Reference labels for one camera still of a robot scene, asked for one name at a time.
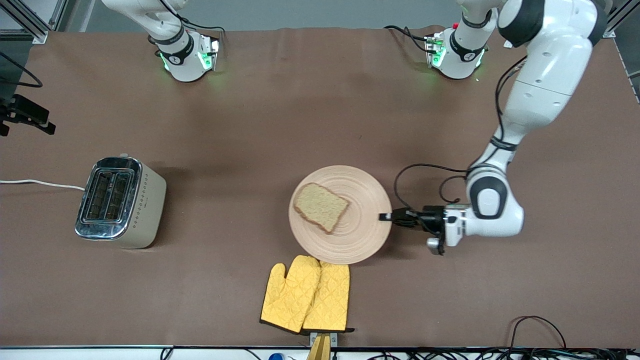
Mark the aluminium frame profile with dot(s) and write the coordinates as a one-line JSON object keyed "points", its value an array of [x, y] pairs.
{"points": [[622, 17], [30, 22]]}

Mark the round wooden plate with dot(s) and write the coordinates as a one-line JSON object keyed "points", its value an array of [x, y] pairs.
{"points": [[360, 235]]}

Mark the yellow quilted oven mitt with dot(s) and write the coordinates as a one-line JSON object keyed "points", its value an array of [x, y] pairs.
{"points": [[290, 295], [330, 295]]}

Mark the grey metal bracket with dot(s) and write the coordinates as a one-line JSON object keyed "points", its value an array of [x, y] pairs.
{"points": [[334, 339]]}

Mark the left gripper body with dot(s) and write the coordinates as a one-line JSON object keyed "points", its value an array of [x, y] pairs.
{"points": [[429, 219]]}

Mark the small blue object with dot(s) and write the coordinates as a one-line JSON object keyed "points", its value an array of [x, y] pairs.
{"points": [[275, 357]]}

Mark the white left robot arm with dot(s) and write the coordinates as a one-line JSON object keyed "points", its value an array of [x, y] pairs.
{"points": [[550, 65]]}

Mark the cream and chrome toaster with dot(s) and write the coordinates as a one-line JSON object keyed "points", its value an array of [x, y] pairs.
{"points": [[130, 205]]}

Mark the brown bread slice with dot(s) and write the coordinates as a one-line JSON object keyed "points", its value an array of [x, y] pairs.
{"points": [[320, 206]]}

